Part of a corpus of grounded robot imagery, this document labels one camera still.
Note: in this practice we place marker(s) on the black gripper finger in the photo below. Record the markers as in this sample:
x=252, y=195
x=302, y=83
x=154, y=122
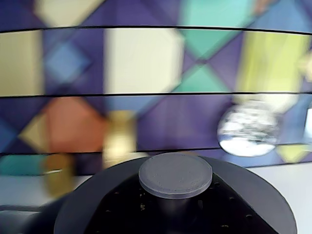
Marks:
x=226, y=214
x=122, y=214

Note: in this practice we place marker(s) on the blue toy play kitchen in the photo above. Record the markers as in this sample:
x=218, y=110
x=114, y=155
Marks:
x=292, y=185

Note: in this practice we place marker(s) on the gold toy faucet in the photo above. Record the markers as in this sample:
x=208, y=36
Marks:
x=119, y=139

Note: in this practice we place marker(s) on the shiny silver bowl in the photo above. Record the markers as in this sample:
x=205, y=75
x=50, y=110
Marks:
x=248, y=131

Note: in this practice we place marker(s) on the colourful geometric backsplash panel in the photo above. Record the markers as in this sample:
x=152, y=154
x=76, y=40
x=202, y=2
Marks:
x=146, y=61

